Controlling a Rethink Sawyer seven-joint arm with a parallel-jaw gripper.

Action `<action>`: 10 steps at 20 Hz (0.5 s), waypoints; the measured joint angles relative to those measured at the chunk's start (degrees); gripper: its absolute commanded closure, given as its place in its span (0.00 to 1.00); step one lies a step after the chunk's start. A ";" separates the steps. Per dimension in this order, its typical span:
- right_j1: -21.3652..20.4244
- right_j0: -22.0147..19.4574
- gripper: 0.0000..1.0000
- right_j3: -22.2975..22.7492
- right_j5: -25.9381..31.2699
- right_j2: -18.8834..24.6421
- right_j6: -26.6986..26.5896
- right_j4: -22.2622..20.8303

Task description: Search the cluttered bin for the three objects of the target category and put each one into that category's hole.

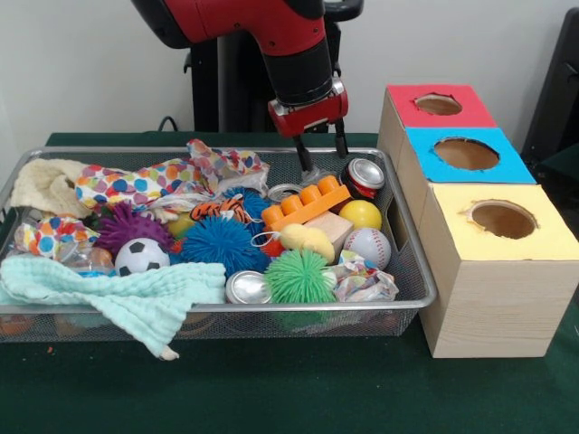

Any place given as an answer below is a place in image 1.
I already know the black and white soccer ball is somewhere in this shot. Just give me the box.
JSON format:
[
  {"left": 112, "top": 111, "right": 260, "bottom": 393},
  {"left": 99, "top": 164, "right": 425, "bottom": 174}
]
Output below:
[{"left": 114, "top": 237, "right": 172, "bottom": 278}]

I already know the mint green cloth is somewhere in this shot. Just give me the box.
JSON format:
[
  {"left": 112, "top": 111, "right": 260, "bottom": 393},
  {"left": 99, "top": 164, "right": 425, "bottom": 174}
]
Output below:
[{"left": 0, "top": 256, "right": 227, "bottom": 362}]

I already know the dark green side tablecloth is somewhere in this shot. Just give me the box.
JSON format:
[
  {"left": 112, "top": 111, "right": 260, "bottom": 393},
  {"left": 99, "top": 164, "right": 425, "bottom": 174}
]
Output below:
[{"left": 537, "top": 145, "right": 579, "bottom": 183}]

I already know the yellow ball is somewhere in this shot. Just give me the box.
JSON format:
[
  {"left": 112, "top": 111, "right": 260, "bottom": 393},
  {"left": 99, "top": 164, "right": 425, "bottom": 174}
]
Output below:
[{"left": 338, "top": 199, "right": 384, "bottom": 231}]

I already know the white baseball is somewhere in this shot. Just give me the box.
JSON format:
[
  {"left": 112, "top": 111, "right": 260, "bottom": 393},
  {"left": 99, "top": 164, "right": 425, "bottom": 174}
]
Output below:
[{"left": 343, "top": 227, "right": 393, "bottom": 269}]

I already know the purple spiky ball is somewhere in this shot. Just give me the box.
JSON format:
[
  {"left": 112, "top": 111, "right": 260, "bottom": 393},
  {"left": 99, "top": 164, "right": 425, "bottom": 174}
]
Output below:
[{"left": 94, "top": 202, "right": 176, "bottom": 257}]

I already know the blue spiky ball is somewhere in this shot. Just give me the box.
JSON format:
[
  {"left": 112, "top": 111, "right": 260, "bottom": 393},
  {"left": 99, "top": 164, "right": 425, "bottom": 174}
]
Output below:
[{"left": 180, "top": 215, "right": 268, "bottom": 275}]

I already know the cream knitted cloth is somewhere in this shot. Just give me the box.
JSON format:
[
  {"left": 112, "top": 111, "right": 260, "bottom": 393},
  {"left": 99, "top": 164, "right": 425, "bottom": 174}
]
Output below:
[{"left": 9, "top": 157, "right": 92, "bottom": 220}]

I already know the green spiky ball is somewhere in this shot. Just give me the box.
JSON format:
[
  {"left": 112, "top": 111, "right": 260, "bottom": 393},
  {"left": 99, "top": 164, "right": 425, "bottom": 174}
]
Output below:
[{"left": 263, "top": 248, "right": 339, "bottom": 305}]

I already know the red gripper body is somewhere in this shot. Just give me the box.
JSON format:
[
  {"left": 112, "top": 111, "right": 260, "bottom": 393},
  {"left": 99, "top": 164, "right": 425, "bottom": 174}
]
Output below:
[{"left": 267, "top": 91, "right": 350, "bottom": 138}]

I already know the small clear plastic bottle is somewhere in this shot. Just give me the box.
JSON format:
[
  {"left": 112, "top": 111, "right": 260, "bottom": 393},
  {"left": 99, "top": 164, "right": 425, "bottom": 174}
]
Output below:
[{"left": 300, "top": 165, "right": 336, "bottom": 185}]

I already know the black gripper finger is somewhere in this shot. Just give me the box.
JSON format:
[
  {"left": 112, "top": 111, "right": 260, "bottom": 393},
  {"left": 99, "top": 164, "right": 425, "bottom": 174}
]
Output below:
[
  {"left": 292, "top": 134, "right": 313, "bottom": 173},
  {"left": 333, "top": 118, "right": 349, "bottom": 158}
]

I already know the wooden box with three holes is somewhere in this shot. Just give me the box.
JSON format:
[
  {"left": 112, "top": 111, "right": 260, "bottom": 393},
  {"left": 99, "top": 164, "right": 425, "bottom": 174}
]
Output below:
[{"left": 375, "top": 83, "right": 579, "bottom": 360}]

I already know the shallow clear mesh bin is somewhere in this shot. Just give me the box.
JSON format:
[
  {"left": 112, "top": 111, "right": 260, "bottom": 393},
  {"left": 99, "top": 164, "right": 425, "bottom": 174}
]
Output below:
[{"left": 0, "top": 145, "right": 439, "bottom": 344}]

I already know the crushed clear plastic bottle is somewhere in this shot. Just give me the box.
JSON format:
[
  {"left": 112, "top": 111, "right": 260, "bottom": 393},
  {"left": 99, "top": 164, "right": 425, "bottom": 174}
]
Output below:
[{"left": 56, "top": 243, "right": 114, "bottom": 278}]

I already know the silver can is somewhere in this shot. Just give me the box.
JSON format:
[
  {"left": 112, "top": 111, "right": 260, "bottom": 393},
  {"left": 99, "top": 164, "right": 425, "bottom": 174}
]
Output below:
[{"left": 268, "top": 183, "right": 302, "bottom": 203}]

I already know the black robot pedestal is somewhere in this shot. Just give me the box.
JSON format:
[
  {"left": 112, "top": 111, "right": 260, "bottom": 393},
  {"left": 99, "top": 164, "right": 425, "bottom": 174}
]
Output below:
[{"left": 183, "top": 0, "right": 365, "bottom": 134}]

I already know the orange toy brick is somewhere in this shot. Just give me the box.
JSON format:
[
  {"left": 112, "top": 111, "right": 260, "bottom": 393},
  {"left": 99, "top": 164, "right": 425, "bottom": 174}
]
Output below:
[{"left": 261, "top": 175, "right": 353, "bottom": 231}]

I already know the polka dot cloth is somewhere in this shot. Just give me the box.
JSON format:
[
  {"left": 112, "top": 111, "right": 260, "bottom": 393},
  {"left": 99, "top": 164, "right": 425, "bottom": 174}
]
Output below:
[{"left": 74, "top": 138, "right": 271, "bottom": 212}]

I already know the black chair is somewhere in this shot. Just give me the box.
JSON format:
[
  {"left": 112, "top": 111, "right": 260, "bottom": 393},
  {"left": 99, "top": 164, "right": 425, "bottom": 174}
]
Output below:
[{"left": 521, "top": 6, "right": 579, "bottom": 157}]

